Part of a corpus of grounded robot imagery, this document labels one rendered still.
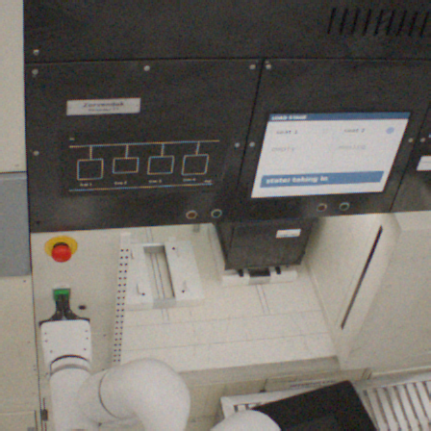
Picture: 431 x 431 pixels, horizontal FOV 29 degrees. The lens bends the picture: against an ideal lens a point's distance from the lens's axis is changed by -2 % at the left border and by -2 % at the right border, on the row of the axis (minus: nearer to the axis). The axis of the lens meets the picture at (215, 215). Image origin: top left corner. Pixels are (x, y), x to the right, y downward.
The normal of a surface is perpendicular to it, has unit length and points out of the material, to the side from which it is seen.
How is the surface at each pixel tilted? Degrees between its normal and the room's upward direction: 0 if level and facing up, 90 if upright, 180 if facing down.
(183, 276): 0
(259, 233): 90
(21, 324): 90
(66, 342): 2
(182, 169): 90
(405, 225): 0
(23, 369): 90
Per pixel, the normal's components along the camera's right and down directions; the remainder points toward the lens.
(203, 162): 0.20, 0.72
